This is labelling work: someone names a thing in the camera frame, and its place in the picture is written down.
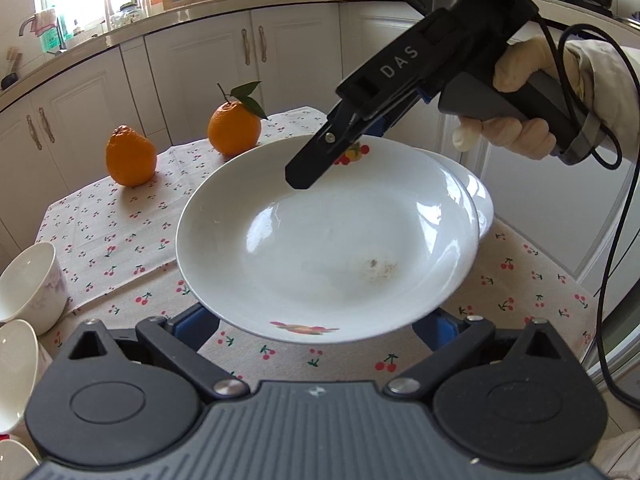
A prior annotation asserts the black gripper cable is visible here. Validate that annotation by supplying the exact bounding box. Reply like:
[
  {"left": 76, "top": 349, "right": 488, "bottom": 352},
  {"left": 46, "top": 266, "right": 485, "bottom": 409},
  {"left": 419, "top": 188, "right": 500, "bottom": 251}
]
[{"left": 537, "top": 12, "right": 640, "bottom": 411}]

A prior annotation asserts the white plate with fruit print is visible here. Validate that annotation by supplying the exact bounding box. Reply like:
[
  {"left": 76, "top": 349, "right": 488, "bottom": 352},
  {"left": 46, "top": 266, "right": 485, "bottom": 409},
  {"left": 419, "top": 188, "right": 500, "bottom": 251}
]
[{"left": 430, "top": 150, "right": 495, "bottom": 241}]

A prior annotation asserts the pink dish cloth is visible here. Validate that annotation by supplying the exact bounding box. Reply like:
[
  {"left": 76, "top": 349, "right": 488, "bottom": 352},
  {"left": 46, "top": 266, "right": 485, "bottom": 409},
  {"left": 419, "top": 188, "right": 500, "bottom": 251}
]
[{"left": 32, "top": 7, "right": 57, "bottom": 36}]

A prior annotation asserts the cherry print tablecloth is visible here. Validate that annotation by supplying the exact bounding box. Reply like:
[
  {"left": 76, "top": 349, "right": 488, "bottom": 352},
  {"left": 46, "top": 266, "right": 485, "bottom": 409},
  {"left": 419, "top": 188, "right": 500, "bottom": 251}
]
[{"left": 35, "top": 105, "right": 601, "bottom": 396}]

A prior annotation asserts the person's beige clothing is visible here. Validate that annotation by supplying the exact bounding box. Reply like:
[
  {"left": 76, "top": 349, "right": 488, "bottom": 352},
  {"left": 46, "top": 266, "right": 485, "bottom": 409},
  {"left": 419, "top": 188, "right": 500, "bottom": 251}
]
[{"left": 597, "top": 430, "right": 640, "bottom": 480}]

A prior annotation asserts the person's right forearm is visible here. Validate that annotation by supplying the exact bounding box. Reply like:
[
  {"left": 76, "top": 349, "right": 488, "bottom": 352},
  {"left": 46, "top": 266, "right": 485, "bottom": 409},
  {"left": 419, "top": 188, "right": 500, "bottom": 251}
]
[{"left": 565, "top": 37, "right": 640, "bottom": 161}]

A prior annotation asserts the green soap bag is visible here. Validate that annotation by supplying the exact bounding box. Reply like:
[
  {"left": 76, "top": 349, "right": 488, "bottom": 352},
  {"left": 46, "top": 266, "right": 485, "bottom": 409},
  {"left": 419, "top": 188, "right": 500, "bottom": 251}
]
[{"left": 40, "top": 15, "right": 63, "bottom": 53}]

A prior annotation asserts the orange with green leaf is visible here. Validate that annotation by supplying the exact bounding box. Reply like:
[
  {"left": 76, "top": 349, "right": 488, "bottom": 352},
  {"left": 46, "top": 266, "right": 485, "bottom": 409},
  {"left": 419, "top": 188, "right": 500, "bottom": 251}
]
[{"left": 207, "top": 81, "right": 269, "bottom": 157}]

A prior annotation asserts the silver kitchen faucet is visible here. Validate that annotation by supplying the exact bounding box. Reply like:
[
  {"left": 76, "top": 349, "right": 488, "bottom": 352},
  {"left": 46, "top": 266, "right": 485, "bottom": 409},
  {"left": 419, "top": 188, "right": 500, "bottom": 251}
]
[{"left": 17, "top": 12, "right": 68, "bottom": 53}]

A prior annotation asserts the white bowl with faint flowers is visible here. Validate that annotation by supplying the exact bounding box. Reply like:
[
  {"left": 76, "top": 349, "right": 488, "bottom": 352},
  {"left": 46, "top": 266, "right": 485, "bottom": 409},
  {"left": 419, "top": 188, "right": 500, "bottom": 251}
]
[
  {"left": 0, "top": 437, "right": 38, "bottom": 480},
  {"left": 0, "top": 319, "right": 41, "bottom": 433},
  {"left": 0, "top": 241, "right": 69, "bottom": 336}
]

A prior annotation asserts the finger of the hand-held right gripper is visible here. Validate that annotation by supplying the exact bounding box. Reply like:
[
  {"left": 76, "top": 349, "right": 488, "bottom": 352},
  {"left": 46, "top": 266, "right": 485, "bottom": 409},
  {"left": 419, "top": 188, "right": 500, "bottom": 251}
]
[
  {"left": 285, "top": 97, "right": 381, "bottom": 191},
  {"left": 357, "top": 89, "right": 431, "bottom": 138}
]

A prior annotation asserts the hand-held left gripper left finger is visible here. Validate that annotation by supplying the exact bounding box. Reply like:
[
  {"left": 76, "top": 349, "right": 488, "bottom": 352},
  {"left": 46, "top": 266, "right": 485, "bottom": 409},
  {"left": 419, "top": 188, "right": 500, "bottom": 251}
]
[{"left": 60, "top": 305, "right": 249, "bottom": 403}]

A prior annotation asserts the person's right hand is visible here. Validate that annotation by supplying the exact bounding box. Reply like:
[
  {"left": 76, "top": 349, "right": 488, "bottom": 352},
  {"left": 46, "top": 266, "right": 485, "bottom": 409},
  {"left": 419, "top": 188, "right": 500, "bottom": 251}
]
[{"left": 452, "top": 35, "right": 598, "bottom": 161}]

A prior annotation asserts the stained white plate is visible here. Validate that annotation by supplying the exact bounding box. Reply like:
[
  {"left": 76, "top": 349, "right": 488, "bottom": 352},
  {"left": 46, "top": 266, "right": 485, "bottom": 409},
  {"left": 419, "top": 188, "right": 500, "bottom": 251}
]
[{"left": 175, "top": 134, "right": 481, "bottom": 345}]

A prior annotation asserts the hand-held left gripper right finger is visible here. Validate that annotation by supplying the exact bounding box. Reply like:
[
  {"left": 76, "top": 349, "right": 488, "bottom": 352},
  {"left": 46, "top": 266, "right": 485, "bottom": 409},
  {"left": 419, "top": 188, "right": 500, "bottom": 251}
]
[{"left": 385, "top": 309, "right": 563, "bottom": 403}]

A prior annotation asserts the bumpy orange without leaf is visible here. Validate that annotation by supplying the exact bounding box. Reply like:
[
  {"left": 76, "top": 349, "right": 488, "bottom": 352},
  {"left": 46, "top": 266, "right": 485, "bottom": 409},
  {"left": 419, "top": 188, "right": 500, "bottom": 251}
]
[{"left": 105, "top": 125, "right": 158, "bottom": 188}]

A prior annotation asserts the glass jar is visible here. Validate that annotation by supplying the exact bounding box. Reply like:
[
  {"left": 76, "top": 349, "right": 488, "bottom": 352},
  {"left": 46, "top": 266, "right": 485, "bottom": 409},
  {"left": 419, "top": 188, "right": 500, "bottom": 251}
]
[{"left": 110, "top": 2, "right": 141, "bottom": 28}]

